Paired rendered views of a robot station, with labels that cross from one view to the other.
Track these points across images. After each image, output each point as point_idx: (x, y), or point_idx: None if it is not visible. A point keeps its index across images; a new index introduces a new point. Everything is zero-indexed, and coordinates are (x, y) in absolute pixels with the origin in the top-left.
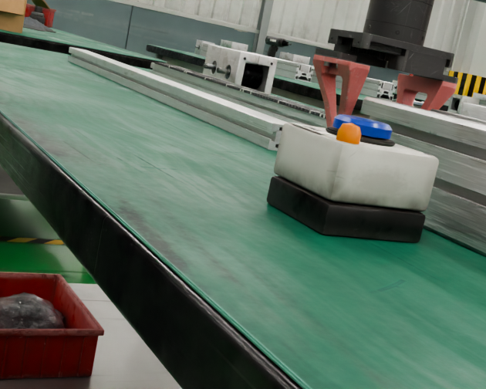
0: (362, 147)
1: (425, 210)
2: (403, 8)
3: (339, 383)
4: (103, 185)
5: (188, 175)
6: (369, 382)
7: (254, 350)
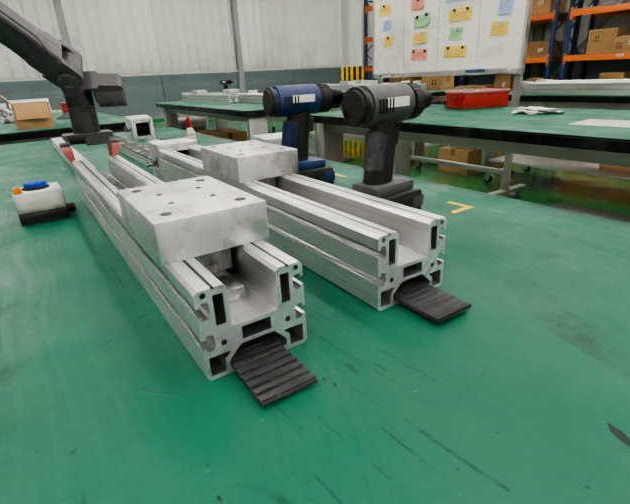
0: (22, 194)
1: (65, 206)
2: (78, 120)
3: None
4: None
5: (2, 212)
6: None
7: None
